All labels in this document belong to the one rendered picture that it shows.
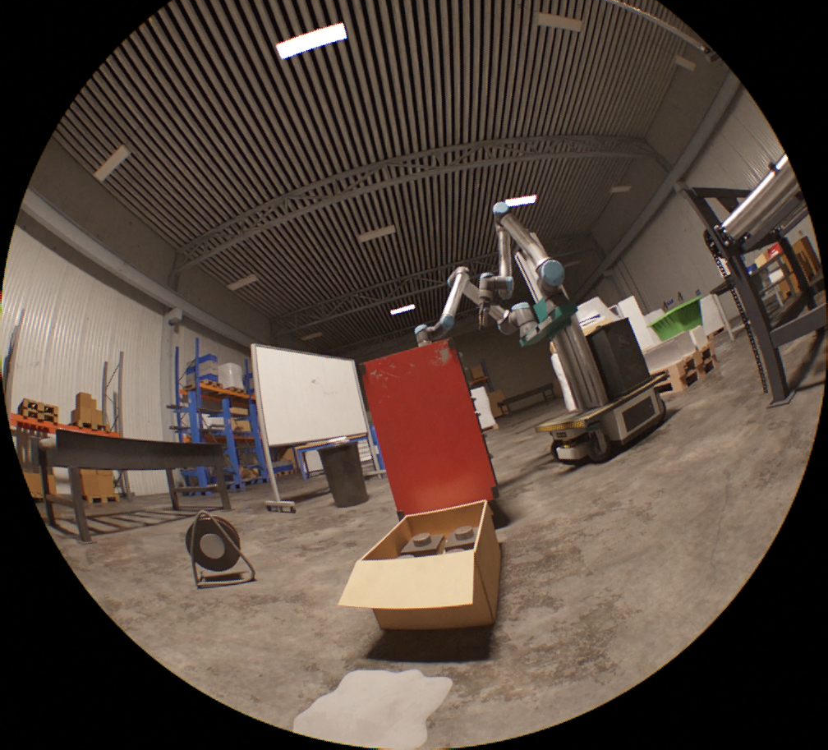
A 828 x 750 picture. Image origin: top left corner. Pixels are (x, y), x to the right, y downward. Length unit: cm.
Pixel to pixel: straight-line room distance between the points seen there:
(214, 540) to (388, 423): 102
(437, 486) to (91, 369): 842
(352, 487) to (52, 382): 726
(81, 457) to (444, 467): 281
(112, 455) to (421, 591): 286
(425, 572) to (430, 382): 88
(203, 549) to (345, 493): 172
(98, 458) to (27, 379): 527
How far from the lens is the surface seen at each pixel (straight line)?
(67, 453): 295
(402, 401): 135
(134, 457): 330
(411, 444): 134
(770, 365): 175
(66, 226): 905
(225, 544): 154
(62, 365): 849
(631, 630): 75
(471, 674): 74
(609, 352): 218
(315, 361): 419
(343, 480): 286
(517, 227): 205
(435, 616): 87
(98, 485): 729
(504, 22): 917
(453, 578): 70
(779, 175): 158
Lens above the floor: 56
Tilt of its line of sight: 19 degrees up
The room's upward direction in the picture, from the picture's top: 16 degrees counter-clockwise
